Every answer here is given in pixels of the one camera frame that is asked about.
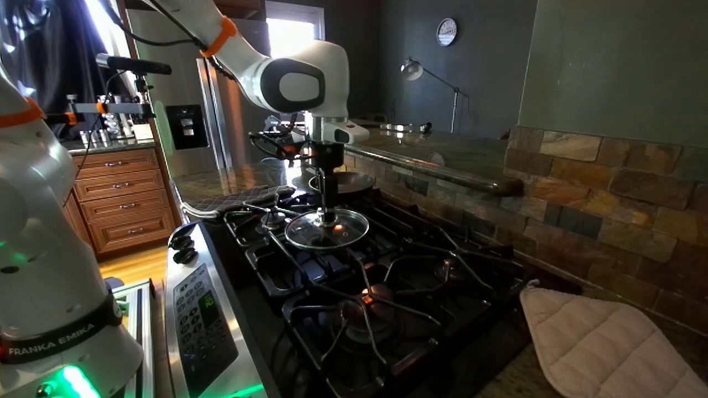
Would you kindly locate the round wall clock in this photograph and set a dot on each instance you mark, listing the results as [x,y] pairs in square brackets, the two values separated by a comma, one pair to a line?
[447,31]

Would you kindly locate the wooden drawer cabinet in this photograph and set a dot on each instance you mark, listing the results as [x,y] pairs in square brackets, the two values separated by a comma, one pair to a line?
[122,200]

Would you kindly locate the silver desk lamp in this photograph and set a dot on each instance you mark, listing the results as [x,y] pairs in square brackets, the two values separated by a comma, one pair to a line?
[415,70]

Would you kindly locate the black stereo camera on mount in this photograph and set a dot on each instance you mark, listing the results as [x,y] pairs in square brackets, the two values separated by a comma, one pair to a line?
[105,107]

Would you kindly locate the beige pot holder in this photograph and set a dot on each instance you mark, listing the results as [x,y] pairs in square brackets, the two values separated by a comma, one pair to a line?
[594,348]

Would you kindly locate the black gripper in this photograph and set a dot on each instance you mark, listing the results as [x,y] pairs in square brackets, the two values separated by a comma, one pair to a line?
[323,163]

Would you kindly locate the glass lid with steel knob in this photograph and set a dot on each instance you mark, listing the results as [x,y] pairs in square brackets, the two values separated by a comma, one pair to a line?
[327,229]

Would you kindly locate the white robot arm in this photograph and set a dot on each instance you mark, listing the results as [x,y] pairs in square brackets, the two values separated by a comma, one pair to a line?
[61,327]

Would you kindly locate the stainless steel refrigerator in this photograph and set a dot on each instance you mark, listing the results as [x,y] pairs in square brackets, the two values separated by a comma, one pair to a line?
[220,94]

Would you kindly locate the black gas stove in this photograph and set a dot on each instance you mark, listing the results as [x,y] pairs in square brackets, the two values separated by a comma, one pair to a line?
[413,310]

